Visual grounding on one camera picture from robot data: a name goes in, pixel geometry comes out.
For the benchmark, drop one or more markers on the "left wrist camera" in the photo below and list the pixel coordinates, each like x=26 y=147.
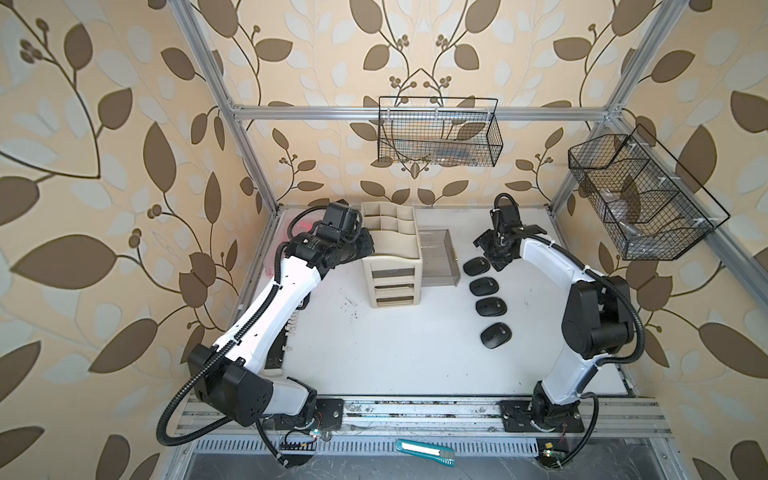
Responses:
x=340 y=217

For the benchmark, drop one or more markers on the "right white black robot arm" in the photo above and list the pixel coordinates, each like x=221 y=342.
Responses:
x=600 y=325

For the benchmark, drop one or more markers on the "right black wire basket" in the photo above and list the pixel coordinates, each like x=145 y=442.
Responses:
x=653 y=207

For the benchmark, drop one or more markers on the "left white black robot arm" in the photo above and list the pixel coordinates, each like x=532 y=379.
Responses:
x=228 y=375

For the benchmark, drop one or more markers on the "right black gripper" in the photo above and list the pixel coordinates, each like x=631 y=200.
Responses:
x=483 y=242

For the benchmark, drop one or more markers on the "pink clear plastic case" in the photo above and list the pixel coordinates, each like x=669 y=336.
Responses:
x=281 y=247

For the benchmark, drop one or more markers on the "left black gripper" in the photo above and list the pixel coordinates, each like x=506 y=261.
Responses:
x=364 y=241

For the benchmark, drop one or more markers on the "aluminium front rail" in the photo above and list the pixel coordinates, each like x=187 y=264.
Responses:
x=618 y=417

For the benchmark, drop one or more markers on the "teal utility knife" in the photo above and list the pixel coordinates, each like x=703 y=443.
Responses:
x=439 y=454

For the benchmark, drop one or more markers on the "beige drawer organizer cabinet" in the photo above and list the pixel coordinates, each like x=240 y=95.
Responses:
x=394 y=271

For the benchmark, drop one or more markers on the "black wire basket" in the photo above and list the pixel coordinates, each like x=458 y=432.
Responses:
x=439 y=130
x=653 y=207

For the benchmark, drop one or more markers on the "black tool strip on table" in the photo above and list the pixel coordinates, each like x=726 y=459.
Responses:
x=277 y=351

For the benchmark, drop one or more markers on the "back black wire basket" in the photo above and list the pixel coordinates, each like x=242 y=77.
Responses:
x=439 y=130

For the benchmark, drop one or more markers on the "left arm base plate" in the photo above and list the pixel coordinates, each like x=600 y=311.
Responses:
x=325 y=414

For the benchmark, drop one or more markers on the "black computer mouse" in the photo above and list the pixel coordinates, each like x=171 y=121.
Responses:
x=476 y=266
x=491 y=307
x=484 y=286
x=495 y=335

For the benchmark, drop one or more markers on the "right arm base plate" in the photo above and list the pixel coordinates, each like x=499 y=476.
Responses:
x=516 y=417

